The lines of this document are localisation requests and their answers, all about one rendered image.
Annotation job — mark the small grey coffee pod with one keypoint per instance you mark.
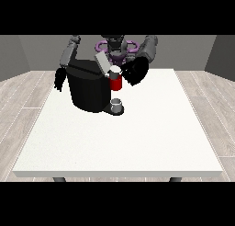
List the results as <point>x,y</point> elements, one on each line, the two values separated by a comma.
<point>115,71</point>

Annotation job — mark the black coffee machine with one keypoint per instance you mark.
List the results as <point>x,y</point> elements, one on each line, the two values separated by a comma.
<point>87,88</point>

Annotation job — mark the pale grey machine lid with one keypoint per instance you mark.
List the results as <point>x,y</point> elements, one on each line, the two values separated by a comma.
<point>102,62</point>

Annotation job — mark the red pod holder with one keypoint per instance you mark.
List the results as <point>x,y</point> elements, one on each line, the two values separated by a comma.
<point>115,82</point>

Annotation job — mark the small grey cup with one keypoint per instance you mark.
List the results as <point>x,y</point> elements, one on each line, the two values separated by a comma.
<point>116,105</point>

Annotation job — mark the grey robot trunk purple rings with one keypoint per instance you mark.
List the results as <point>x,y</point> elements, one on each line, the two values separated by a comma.
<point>116,48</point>

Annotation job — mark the dark table leg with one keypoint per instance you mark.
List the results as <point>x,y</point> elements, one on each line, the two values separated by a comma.
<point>59,179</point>
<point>175,179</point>

